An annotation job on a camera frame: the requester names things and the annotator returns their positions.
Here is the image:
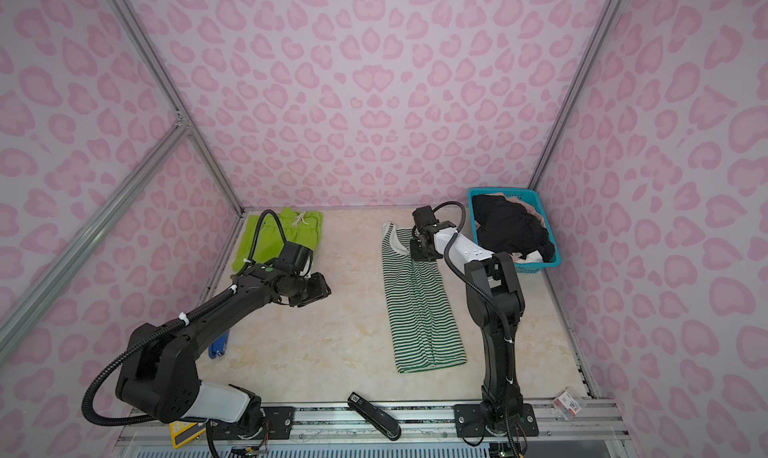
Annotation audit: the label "lime green shorts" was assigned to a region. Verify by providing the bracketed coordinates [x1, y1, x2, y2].
[232, 207, 324, 274]

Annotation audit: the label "green white striped shirt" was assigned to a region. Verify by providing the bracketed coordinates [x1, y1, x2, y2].
[381, 222, 467, 374]

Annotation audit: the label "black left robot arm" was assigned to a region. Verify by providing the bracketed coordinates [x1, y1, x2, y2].
[115, 265, 331, 423]

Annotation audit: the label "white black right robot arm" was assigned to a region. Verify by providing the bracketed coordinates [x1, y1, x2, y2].
[410, 218, 525, 436]

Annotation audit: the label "teal plastic laundry basket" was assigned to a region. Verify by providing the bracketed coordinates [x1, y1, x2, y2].
[467, 187, 561, 273]

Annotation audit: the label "black garment in basket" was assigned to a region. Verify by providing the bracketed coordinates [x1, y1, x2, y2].
[470, 194, 556, 263]

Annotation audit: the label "blue stapler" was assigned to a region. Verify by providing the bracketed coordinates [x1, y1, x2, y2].
[208, 331, 229, 359]

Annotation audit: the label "black stapler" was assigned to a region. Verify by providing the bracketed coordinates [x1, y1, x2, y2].
[347, 392, 402, 441]

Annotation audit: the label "yellow calculator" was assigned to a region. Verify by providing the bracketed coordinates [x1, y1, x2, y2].
[169, 421, 206, 449]

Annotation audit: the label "small white red box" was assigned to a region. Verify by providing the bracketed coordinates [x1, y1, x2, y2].
[553, 389, 583, 420]

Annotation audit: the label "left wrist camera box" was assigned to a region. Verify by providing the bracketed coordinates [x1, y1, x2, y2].
[275, 241, 314, 277]

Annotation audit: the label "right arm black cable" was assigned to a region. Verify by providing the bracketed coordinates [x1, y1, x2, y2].
[430, 200, 517, 351]

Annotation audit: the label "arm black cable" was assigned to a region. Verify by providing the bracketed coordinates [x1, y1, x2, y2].
[430, 200, 517, 351]
[80, 209, 289, 428]

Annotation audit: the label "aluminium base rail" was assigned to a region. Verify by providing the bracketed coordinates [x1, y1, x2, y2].
[113, 397, 637, 458]

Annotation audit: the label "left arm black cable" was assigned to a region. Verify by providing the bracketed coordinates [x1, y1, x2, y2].
[80, 209, 289, 428]

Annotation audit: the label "aluminium frame corner post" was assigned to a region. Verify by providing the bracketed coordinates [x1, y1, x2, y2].
[1, 0, 243, 359]

